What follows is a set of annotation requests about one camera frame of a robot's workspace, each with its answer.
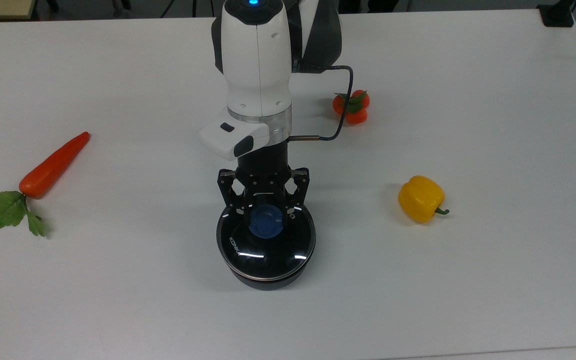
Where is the black stand base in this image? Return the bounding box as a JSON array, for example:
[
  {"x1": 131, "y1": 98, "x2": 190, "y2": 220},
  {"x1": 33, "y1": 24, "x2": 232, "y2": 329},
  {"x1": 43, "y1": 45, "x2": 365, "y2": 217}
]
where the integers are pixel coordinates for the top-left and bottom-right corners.
[{"x1": 537, "y1": 0, "x2": 576, "y2": 28}]

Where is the yellow toy bell pepper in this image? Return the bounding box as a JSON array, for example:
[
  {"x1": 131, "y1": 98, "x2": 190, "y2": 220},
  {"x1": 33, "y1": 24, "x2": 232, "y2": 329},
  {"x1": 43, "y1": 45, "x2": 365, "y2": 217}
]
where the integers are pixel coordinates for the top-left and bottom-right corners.
[{"x1": 398, "y1": 175, "x2": 450, "y2": 224}]

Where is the orange toy tangerine cluster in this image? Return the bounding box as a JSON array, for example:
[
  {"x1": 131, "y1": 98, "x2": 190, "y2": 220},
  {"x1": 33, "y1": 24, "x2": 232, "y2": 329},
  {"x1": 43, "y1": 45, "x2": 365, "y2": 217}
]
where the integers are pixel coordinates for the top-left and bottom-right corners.
[{"x1": 332, "y1": 89, "x2": 371, "y2": 125}]

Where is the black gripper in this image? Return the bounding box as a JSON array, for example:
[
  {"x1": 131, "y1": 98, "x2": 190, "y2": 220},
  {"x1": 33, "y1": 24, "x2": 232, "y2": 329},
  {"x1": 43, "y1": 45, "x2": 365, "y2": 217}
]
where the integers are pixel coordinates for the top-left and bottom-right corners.
[{"x1": 218, "y1": 141, "x2": 310, "y2": 223}]

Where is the glass lid with blue knob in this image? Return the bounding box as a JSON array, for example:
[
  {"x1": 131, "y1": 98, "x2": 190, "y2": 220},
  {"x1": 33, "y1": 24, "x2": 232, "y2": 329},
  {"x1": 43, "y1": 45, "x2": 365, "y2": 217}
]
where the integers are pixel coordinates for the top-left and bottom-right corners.
[{"x1": 216, "y1": 202, "x2": 317, "y2": 282}]

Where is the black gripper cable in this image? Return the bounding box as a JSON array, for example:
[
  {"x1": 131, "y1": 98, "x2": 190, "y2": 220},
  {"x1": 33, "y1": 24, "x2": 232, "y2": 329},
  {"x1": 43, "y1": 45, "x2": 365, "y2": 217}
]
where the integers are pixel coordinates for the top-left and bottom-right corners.
[{"x1": 288, "y1": 59, "x2": 355, "y2": 142}]

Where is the orange toy carrot with leaves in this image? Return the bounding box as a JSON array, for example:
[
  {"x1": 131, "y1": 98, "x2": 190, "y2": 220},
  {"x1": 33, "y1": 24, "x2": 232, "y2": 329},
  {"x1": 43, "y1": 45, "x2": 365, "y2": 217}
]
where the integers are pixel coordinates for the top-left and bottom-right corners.
[{"x1": 0, "y1": 131, "x2": 91, "y2": 238}]

